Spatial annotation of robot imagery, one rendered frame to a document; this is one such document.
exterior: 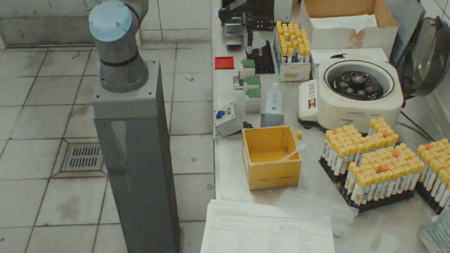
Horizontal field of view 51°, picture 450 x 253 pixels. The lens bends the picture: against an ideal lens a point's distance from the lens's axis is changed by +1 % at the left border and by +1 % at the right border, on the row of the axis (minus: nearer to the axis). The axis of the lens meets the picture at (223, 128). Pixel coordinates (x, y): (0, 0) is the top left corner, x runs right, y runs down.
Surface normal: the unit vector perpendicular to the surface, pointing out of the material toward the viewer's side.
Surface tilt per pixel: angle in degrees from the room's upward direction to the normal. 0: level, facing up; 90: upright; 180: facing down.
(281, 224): 0
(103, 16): 10
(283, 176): 90
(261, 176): 90
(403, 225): 0
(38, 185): 0
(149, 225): 90
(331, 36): 93
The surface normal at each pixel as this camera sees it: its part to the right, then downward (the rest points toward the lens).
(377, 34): 0.04, 0.70
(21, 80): -0.01, -0.74
